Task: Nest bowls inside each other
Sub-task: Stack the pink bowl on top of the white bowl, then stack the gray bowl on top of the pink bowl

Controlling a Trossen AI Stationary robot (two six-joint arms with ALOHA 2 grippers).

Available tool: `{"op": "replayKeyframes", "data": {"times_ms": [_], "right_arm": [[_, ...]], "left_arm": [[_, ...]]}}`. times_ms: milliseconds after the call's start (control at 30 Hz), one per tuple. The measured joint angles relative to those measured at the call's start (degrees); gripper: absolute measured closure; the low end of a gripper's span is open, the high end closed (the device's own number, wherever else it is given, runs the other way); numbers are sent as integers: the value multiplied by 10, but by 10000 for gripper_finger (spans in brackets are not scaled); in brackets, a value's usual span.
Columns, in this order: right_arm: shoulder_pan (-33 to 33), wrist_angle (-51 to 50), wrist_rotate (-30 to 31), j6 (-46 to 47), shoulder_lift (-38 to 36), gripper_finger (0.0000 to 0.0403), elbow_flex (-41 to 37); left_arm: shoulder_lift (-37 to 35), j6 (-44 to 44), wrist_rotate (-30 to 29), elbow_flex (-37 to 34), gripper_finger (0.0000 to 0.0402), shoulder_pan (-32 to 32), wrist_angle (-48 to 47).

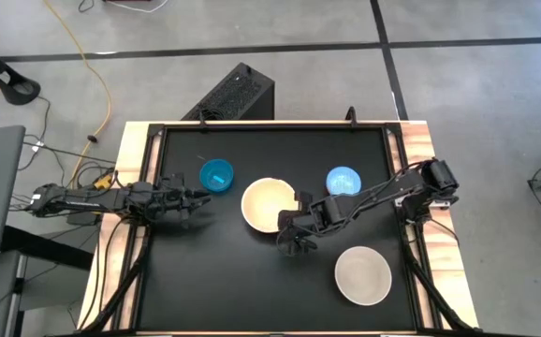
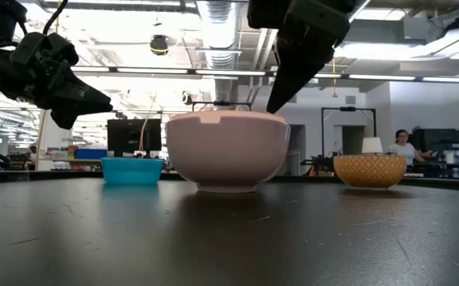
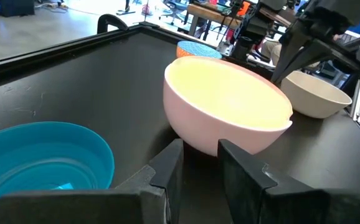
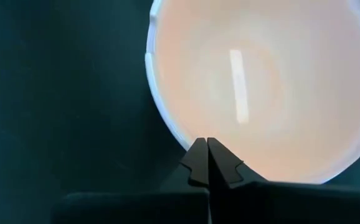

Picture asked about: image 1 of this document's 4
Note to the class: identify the translucent blue plastic bowl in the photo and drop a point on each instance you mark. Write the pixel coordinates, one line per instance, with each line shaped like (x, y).
(216, 175)

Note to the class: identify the light wooden bowl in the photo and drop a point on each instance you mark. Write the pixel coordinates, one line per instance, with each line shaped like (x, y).
(263, 206)

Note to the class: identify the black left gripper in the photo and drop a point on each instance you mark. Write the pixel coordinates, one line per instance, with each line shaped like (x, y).
(172, 199)

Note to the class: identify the black computer tower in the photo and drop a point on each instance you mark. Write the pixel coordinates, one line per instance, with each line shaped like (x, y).
(233, 93)

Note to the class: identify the grey ceramic bowl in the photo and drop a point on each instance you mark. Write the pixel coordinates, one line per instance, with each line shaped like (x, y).
(363, 275)

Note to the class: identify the black table mat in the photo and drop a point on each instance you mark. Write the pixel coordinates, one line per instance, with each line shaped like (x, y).
(233, 281)

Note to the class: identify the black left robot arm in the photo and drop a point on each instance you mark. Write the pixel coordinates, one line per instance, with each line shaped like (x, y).
(83, 200)

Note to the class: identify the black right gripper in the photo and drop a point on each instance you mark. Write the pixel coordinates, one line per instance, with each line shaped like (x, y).
(301, 220)

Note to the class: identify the pale blue upturned bowl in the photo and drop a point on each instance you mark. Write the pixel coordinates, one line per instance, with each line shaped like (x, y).
(343, 180)

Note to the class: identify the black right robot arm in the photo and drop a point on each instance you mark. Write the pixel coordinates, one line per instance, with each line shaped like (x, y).
(383, 194)

